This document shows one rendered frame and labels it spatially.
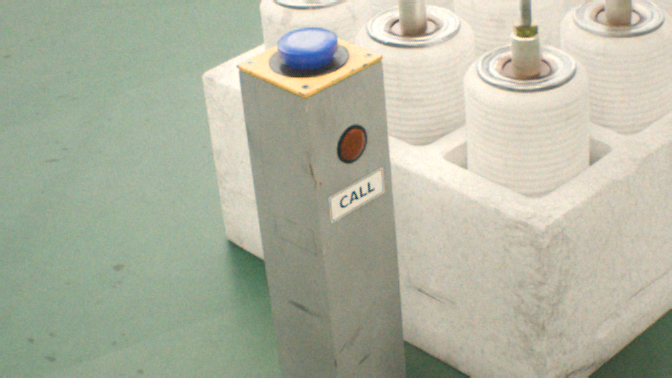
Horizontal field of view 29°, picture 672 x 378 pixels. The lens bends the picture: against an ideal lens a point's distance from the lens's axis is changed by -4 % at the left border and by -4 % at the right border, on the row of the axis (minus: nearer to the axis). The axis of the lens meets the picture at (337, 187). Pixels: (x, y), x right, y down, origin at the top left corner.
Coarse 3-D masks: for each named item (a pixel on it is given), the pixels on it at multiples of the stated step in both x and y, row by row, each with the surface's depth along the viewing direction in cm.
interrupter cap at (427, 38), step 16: (384, 16) 109; (432, 16) 108; (448, 16) 108; (368, 32) 106; (384, 32) 106; (400, 32) 106; (432, 32) 106; (448, 32) 105; (400, 48) 104; (416, 48) 104
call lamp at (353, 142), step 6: (354, 132) 89; (360, 132) 90; (348, 138) 89; (354, 138) 89; (360, 138) 90; (342, 144) 89; (348, 144) 89; (354, 144) 90; (360, 144) 90; (342, 150) 89; (348, 150) 89; (354, 150) 90; (360, 150) 90; (342, 156) 90; (348, 156) 90; (354, 156) 90
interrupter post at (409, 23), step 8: (400, 0) 105; (408, 0) 105; (416, 0) 105; (424, 0) 105; (400, 8) 106; (408, 8) 105; (416, 8) 105; (424, 8) 106; (400, 16) 106; (408, 16) 105; (416, 16) 105; (424, 16) 106; (400, 24) 106; (408, 24) 106; (416, 24) 106; (424, 24) 106; (408, 32) 106; (416, 32) 106
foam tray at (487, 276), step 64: (448, 192) 100; (512, 192) 98; (576, 192) 98; (640, 192) 102; (448, 256) 104; (512, 256) 98; (576, 256) 99; (640, 256) 106; (448, 320) 107; (512, 320) 101; (576, 320) 102; (640, 320) 110
